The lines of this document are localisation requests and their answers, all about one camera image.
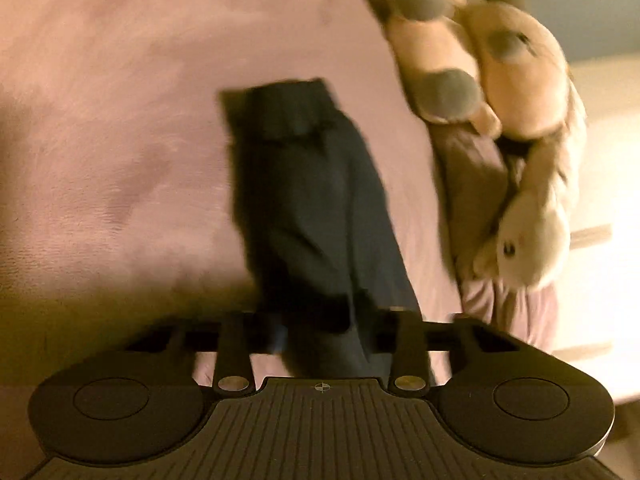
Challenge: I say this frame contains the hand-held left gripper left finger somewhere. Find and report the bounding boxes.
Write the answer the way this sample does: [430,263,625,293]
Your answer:
[122,311,288,397]

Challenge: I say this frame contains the white plush toy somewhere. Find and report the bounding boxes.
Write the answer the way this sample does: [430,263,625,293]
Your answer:
[472,110,590,292]

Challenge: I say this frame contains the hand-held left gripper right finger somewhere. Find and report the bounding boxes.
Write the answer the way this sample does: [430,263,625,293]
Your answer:
[375,310,532,397]

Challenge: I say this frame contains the pink fleece blanket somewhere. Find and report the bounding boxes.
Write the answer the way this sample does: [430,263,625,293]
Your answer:
[0,0,463,480]

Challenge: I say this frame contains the crumpled mauve duvet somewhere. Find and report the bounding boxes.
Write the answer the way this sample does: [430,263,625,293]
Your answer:
[429,120,563,356]

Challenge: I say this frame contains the pink plush toy grey feet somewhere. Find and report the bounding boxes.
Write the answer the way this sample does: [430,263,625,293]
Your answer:
[384,0,577,142]

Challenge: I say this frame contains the dark navy pants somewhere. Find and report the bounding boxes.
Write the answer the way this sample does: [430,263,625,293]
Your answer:
[217,77,437,382]

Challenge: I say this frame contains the white wardrobe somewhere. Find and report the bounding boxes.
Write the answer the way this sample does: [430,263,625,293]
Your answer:
[562,57,640,406]

